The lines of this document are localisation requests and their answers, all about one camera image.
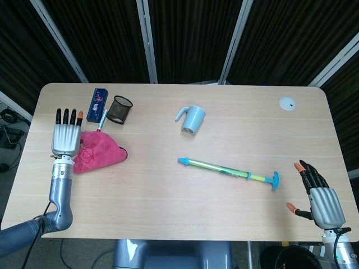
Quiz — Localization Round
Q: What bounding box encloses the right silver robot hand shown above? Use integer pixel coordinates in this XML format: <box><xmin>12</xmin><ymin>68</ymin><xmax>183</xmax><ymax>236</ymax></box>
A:
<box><xmin>286</xmin><ymin>159</ymin><xmax>346</xmax><ymax>230</ymax></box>

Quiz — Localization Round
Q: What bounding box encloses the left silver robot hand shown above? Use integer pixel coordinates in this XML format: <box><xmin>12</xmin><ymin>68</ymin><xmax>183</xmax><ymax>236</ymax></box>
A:
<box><xmin>51</xmin><ymin>108</ymin><xmax>84</xmax><ymax>157</ymax></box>

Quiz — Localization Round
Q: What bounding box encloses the pink cloth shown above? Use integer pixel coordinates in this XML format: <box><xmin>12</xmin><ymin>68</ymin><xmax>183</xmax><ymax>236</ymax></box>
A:
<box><xmin>72</xmin><ymin>131</ymin><xmax>130</xmax><ymax>175</ymax></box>

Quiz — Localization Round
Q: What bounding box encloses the black mesh pen holder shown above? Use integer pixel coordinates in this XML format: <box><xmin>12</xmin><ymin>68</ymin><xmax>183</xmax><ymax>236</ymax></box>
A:
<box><xmin>105</xmin><ymin>95</ymin><xmax>134</xmax><ymax>125</ymax></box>

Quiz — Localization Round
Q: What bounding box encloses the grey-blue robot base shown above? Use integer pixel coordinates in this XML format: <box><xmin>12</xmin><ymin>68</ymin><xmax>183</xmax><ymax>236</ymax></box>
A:
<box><xmin>112</xmin><ymin>239</ymin><xmax>233</xmax><ymax>269</ymax></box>

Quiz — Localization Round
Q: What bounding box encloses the red and white marker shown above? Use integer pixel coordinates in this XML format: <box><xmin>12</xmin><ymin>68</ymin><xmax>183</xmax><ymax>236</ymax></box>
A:
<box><xmin>96</xmin><ymin>108</ymin><xmax>109</xmax><ymax>132</ymax></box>

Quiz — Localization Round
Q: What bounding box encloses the dark blue printed box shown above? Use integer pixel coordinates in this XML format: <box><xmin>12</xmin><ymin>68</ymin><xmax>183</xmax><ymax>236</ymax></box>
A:
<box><xmin>86</xmin><ymin>87</ymin><xmax>109</xmax><ymax>123</ymax></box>

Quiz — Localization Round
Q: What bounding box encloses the black trash bin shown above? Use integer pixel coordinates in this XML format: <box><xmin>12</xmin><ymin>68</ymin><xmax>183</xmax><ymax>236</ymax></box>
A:
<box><xmin>259</xmin><ymin>245</ymin><xmax>323</xmax><ymax>269</ymax></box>

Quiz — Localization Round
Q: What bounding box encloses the grey table leg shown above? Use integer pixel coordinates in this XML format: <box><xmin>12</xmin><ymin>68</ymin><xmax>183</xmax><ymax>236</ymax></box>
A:
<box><xmin>245</xmin><ymin>240</ymin><xmax>255</xmax><ymax>269</ymax></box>

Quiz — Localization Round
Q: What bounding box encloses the green and blue water syringe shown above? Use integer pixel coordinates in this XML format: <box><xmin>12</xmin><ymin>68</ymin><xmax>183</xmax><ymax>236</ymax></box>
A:
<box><xmin>177</xmin><ymin>157</ymin><xmax>280</xmax><ymax>191</ymax></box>

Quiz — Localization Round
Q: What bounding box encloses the light blue mug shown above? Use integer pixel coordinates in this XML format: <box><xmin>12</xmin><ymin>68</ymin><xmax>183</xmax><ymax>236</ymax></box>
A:
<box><xmin>175</xmin><ymin>105</ymin><xmax>208</xmax><ymax>137</ymax></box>

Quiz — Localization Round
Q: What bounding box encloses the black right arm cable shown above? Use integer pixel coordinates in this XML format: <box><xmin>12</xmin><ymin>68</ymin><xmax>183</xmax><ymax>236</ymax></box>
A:
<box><xmin>332</xmin><ymin>228</ymin><xmax>352</xmax><ymax>266</ymax></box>

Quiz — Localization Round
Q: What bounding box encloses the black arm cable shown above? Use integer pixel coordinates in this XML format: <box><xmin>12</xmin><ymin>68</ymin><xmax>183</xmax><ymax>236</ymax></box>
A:
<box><xmin>332</xmin><ymin>228</ymin><xmax>352</xmax><ymax>266</ymax></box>
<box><xmin>21</xmin><ymin>200</ymin><xmax>54</xmax><ymax>269</ymax></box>

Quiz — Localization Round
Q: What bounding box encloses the black floor cables bundle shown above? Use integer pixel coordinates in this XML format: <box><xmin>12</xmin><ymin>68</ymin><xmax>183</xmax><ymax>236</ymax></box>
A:
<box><xmin>0</xmin><ymin>108</ymin><xmax>31</xmax><ymax>150</ymax></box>

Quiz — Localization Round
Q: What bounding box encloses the grey partition frame post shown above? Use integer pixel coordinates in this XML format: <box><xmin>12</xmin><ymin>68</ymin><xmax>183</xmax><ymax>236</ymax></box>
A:
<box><xmin>29</xmin><ymin>0</ymin><xmax>89</xmax><ymax>84</ymax></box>
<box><xmin>136</xmin><ymin>0</ymin><xmax>158</xmax><ymax>84</ymax></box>
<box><xmin>218</xmin><ymin>0</ymin><xmax>255</xmax><ymax>85</ymax></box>
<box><xmin>0</xmin><ymin>91</ymin><xmax>34</xmax><ymax>123</ymax></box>
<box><xmin>307</xmin><ymin>36</ymin><xmax>359</xmax><ymax>87</ymax></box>

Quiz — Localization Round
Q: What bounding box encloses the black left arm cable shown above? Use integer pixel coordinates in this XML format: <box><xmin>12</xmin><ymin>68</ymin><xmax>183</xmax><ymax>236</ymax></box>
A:
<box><xmin>21</xmin><ymin>200</ymin><xmax>54</xmax><ymax>269</ymax></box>

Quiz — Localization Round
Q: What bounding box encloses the white cable grommet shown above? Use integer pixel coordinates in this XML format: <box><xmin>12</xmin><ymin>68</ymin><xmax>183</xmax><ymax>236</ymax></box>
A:
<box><xmin>279</xmin><ymin>96</ymin><xmax>296</xmax><ymax>111</ymax></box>

